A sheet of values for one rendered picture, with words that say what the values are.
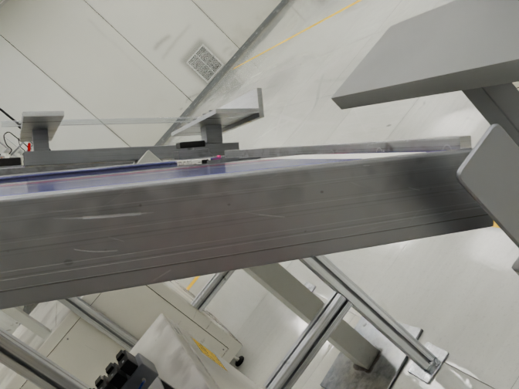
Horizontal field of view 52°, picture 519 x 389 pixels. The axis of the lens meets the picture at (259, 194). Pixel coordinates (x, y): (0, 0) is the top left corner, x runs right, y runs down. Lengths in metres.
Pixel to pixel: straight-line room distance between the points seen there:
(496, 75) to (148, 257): 0.65
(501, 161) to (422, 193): 0.06
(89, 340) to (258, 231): 1.55
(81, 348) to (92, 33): 7.11
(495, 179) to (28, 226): 0.29
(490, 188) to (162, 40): 8.44
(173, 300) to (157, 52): 7.06
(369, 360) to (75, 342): 0.94
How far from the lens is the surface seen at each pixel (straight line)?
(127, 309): 1.85
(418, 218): 0.40
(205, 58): 8.84
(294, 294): 1.35
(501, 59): 0.85
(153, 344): 1.00
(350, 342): 1.46
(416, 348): 1.37
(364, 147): 0.57
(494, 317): 1.38
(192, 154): 1.03
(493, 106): 1.11
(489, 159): 0.38
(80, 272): 0.33
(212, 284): 1.84
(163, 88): 8.62
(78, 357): 1.88
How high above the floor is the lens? 0.94
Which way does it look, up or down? 18 degrees down
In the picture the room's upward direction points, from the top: 48 degrees counter-clockwise
